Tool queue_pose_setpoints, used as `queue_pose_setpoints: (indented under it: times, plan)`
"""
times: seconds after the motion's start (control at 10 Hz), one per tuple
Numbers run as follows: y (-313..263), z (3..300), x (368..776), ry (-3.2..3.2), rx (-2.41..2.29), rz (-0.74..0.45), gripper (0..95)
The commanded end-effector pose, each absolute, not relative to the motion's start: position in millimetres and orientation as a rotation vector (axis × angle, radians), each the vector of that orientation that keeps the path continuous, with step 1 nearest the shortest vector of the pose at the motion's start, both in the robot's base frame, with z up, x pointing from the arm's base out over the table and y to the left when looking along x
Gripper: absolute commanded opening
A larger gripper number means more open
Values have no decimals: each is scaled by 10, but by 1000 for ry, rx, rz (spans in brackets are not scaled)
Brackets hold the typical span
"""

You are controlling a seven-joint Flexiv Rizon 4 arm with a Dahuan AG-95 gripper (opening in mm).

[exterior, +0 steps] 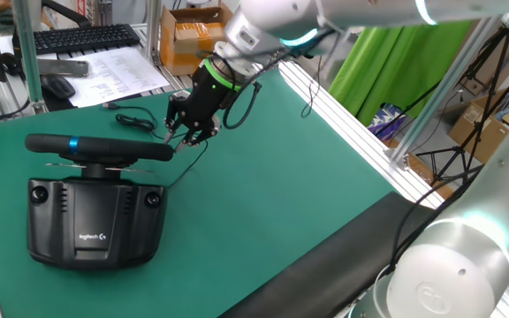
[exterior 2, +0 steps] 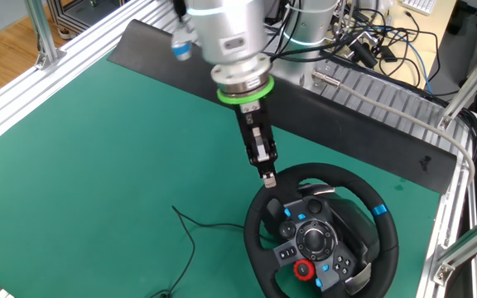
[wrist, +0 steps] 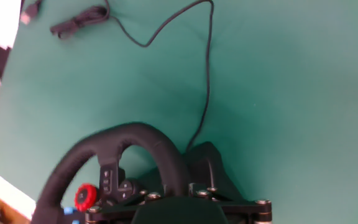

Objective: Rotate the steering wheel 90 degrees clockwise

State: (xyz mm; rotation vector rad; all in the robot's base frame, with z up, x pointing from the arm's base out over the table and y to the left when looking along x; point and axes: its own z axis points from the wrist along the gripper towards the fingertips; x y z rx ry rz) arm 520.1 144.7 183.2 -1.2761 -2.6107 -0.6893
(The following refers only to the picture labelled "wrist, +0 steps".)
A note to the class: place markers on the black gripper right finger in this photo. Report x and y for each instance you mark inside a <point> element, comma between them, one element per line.
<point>247,211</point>

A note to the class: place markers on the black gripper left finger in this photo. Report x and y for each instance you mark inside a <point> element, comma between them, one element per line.
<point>120,210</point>

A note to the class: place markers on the black Logitech wheel base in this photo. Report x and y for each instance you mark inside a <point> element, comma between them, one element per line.
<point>210,168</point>

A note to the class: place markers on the black racing steering wheel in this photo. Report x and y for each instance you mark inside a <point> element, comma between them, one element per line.
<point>145,133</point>

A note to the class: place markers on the green table mat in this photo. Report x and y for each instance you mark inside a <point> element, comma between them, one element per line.
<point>291,109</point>

